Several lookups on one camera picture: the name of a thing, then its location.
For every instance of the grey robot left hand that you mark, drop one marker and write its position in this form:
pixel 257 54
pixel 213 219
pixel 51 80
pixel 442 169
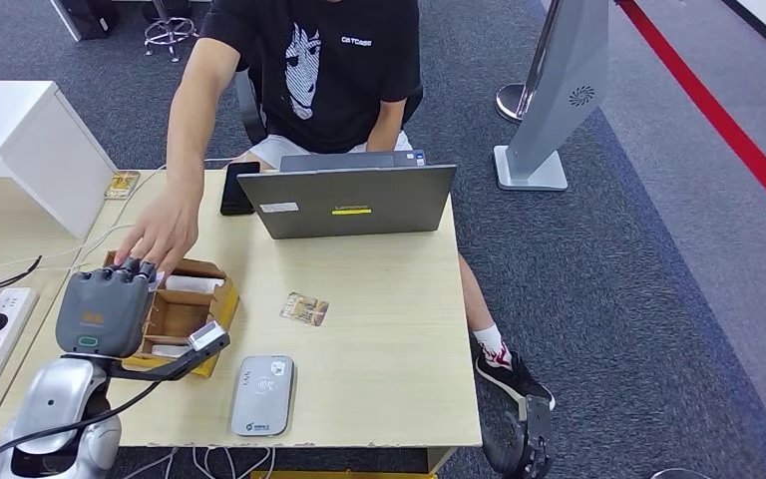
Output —
pixel 99 317

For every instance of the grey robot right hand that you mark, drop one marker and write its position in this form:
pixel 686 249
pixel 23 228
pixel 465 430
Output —
pixel 535 436

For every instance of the person's right hand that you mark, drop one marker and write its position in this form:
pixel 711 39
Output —
pixel 165 228

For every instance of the white ID card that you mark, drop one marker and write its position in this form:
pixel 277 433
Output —
pixel 156 283

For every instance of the silver and grey left arm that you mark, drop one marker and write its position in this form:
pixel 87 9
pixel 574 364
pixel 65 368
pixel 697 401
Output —
pixel 59 396

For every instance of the person's right forearm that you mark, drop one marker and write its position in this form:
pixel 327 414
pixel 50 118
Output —
pixel 185 152

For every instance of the white card stack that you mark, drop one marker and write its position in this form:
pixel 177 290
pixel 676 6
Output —
pixel 194 284
pixel 171 352

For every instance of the grey card reader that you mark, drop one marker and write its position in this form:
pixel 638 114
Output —
pixel 261 403

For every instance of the person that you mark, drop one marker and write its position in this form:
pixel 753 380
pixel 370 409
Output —
pixel 343 79

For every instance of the small white socket block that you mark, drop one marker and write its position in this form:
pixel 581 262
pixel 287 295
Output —
pixel 109 195

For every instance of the black smartphone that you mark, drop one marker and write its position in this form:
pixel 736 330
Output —
pixel 237 192

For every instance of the wooden organizer box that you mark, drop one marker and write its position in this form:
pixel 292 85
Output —
pixel 185 311

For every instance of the pale wooden desk leg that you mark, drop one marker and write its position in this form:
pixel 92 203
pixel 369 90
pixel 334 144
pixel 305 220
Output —
pixel 439 459

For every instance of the black office chair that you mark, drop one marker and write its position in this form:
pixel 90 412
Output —
pixel 251 112

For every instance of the white cabinet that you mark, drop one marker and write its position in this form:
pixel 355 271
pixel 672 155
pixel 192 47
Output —
pixel 26 132

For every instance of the grey laptop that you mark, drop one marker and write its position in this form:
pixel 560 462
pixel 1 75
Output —
pixel 350 192

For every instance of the chrome stool base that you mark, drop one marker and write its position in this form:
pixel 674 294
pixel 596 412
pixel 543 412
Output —
pixel 159 10

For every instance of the black case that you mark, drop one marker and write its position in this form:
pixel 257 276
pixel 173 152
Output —
pixel 89 16

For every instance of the red floor tape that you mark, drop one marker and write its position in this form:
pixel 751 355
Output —
pixel 720 119

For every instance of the grey kiosk stand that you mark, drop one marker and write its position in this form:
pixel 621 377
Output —
pixel 568 66

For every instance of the black camera bracket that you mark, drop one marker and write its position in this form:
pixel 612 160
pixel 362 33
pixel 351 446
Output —
pixel 165 370

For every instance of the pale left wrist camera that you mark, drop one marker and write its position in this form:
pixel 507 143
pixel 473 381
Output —
pixel 208 336

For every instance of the chrome stanchion post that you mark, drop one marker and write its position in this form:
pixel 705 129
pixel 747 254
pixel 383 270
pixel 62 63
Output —
pixel 512 102

